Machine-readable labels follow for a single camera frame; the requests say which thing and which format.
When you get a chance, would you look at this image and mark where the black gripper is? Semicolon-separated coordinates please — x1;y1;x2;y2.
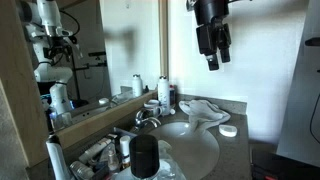
193;0;233;72

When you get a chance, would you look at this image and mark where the white grey towel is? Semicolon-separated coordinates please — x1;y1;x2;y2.
178;99;232;135

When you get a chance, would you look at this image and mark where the red capped spray can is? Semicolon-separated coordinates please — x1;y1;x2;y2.
169;84;178;107

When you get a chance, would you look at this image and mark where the tall white bottle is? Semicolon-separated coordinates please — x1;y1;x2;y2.
157;75;171;117

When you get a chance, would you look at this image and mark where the white mug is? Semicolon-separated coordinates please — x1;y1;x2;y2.
143;99;165;119

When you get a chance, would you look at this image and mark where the white rounded soap box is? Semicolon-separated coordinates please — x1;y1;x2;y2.
218;123;239;138

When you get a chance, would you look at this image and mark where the chrome faucet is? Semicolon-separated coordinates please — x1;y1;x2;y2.
129;108;163;133

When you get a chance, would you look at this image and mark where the white oval sink basin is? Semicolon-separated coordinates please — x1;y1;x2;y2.
147;121;221;180

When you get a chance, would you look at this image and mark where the grey toiletry tray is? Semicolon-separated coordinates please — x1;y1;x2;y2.
68;126;139;180

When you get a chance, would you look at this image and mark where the clear mouthwash bottle black cap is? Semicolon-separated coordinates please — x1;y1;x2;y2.
114;134;168;180

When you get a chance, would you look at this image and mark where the small bottle with white cap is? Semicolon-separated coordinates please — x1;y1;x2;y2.
118;135;132;170

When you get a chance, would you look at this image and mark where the small glass bottle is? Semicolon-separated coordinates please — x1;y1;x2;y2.
106;146;121;175

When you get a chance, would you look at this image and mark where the white cream tube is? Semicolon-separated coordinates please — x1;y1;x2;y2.
77;137;113;165

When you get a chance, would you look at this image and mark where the silver cylindrical jar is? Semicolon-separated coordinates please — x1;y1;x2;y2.
69;160;97;180

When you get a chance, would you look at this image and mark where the white spray bottle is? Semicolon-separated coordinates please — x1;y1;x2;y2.
44;134;73;180

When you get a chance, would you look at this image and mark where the wood framed wall mirror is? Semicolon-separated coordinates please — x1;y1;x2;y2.
0;0;170;168

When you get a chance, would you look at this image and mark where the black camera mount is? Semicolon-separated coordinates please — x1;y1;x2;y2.
304;36;320;47

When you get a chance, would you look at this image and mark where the black hanging cable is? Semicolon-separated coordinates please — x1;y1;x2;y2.
309;99;320;145

